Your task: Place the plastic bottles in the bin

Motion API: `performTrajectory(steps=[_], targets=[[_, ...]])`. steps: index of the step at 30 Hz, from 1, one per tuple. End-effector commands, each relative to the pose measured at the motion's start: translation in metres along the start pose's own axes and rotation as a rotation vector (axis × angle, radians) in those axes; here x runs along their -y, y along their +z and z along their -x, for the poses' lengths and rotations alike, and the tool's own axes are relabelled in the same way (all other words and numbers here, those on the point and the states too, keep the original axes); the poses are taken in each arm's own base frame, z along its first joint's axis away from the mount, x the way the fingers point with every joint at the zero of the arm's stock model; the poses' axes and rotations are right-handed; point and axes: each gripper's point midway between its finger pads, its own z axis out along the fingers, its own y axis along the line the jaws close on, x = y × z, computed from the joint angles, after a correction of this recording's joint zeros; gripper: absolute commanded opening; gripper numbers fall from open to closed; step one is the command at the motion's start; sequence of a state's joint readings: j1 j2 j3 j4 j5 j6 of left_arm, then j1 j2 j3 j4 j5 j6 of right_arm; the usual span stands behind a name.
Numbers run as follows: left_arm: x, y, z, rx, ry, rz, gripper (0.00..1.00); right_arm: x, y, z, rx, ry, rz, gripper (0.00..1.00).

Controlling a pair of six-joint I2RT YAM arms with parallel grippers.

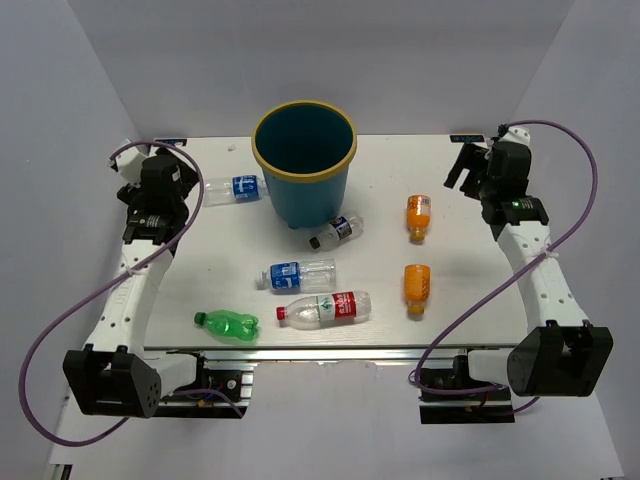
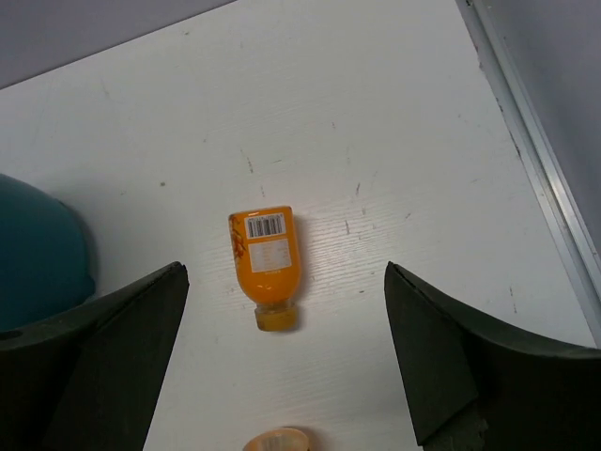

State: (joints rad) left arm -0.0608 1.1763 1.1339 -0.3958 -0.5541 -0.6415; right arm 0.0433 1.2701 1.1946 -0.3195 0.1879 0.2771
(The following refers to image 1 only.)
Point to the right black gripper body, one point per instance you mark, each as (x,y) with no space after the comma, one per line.
(487,187)

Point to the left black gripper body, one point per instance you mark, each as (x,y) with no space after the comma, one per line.
(188,179)

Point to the orange bottle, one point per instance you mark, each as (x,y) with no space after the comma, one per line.
(417,282)
(418,217)

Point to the clear bottle blue label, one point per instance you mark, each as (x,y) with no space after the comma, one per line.
(315,276)
(233,190)

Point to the green plastic bottle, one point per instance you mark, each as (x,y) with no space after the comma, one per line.
(225,323)

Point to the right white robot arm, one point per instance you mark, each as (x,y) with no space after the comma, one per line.
(563,353)

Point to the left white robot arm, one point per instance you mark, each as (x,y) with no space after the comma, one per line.
(110,375)

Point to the blue bin with yellow rim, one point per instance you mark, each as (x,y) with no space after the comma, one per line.
(304,149)

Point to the small clear bottle black cap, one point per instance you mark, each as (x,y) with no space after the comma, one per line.
(341,229)

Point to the clear bottle red label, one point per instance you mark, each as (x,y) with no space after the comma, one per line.
(326,311)

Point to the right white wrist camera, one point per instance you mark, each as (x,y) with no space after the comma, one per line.
(514,134)

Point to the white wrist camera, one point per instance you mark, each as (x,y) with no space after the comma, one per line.
(514,134)
(128,165)

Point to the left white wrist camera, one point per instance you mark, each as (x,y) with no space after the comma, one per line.
(128,165)

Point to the aluminium table frame rail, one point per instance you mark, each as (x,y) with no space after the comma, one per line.
(321,354)

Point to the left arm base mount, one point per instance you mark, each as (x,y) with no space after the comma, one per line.
(221,388)

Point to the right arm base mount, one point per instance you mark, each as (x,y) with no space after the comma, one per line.
(461,409)

